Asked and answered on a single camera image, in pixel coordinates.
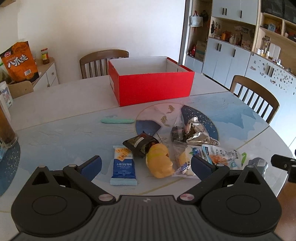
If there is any white seafood snack packet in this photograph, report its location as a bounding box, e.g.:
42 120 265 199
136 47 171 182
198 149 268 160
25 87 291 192
202 145 242 170

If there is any bread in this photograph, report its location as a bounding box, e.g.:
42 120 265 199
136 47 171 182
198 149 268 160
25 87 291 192
173 145 202 178

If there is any blue cracker packet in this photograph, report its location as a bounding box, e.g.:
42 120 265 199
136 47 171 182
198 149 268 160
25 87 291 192
110 146 137 186

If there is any silver foil snack bag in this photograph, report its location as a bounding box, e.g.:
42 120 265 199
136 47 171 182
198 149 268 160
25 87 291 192
184 116 220 146

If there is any clear bag dark snack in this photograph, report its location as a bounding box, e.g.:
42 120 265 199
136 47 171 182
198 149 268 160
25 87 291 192
171 114 186 142

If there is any yellow plush toy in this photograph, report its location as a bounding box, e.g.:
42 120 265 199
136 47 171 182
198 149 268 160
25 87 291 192
145 144 175 179

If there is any black snack packet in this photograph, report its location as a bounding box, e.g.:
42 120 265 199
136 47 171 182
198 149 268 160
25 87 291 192
122 132 159 158

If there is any mint green case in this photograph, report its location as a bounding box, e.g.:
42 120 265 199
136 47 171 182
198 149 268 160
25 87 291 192
100 118 135 123

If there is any brown wooden chair right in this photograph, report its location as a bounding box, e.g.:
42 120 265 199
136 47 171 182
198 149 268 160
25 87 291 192
230 75 280 124

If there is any brown wooden chair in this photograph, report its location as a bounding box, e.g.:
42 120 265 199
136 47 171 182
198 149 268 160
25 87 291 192
230 75 280 124
79 49 130 79

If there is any glass of dark drink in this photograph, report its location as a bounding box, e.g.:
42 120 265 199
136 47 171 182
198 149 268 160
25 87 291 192
0 103 18 149

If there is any red cardboard box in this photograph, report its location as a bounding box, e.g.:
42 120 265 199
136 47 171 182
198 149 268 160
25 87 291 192
108 56 195 106

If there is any white drawer sideboard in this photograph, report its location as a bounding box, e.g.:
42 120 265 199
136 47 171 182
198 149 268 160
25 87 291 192
32 57 59 91

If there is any brown wooden chair back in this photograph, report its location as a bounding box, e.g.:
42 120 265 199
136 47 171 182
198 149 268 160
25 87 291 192
79 49 130 79

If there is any sauce jar red lid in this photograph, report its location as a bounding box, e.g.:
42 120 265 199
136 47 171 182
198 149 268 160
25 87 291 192
41 48 50 65

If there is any orange snack bag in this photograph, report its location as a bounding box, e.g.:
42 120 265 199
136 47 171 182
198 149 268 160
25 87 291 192
1 41 39 83

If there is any hanging tote bag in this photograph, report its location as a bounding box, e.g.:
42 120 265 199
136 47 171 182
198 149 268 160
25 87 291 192
190 11 203 28

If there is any grey wall cabinet unit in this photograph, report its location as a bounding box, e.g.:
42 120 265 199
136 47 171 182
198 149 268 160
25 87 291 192
181 1 295 114

